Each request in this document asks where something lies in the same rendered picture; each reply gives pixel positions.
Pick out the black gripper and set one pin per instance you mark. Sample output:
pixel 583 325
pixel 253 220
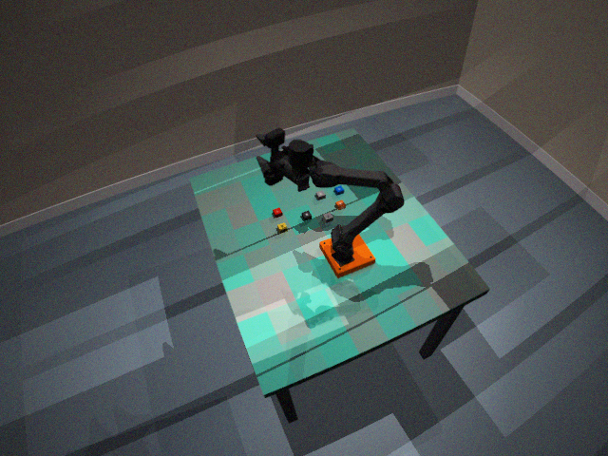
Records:
pixel 273 171

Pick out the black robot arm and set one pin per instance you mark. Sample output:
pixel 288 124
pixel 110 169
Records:
pixel 328 174

